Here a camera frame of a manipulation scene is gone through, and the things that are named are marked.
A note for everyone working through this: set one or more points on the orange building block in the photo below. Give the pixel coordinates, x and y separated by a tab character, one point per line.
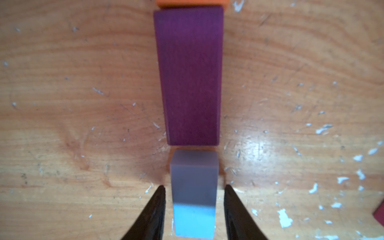
191	3

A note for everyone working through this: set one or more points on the magenta block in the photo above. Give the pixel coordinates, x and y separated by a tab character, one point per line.
379	214

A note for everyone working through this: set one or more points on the light blue block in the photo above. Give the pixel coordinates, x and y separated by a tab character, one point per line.
194	180

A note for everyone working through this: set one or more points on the purple building block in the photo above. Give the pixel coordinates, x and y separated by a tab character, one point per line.
190	55

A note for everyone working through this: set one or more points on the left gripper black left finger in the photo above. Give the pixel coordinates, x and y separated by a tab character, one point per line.
150	223

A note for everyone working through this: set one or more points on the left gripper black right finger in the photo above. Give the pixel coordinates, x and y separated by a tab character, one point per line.
239	223

